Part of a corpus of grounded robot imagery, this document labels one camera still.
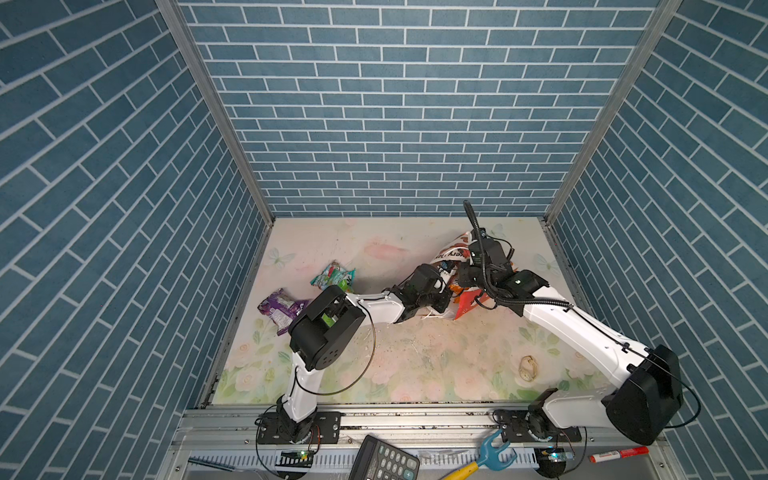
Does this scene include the red white paper bag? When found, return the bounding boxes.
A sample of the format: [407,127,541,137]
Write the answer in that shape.
[418,228,516,319]

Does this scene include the green snack packet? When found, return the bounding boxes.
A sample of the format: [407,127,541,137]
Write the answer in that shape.
[310,261,356,292]

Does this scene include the purple snack packet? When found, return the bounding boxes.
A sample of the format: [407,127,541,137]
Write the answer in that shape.
[258,288,310,336]

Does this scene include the green chips bag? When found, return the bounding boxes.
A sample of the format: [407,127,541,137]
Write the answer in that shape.
[321,312,337,329]

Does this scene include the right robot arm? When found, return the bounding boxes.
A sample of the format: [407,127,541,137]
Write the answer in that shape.
[458,232,684,446]

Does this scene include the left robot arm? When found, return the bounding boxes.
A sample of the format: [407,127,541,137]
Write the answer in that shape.
[257,264,453,444]

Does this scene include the beige shell sticker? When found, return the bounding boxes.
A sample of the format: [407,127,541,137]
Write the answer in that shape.
[518,355,539,383]

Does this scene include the black calculator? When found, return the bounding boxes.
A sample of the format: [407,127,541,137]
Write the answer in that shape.
[348,435,420,480]

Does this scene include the blue yellow clamp tool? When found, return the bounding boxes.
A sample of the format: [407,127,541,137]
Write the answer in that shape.
[444,429,518,480]

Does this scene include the red marker pen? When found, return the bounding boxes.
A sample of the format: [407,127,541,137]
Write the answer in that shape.
[589,446,649,464]

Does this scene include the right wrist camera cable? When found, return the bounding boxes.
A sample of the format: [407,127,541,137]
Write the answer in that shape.
[463,199,490,253]

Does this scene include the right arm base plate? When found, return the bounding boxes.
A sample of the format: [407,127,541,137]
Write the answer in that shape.
[491,409,583,444]

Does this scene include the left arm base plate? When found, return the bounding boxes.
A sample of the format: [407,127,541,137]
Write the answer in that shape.
[254,411,342,446]

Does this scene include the aluminium front rail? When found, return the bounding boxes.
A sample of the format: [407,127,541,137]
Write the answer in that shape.
[158,402,684,479]

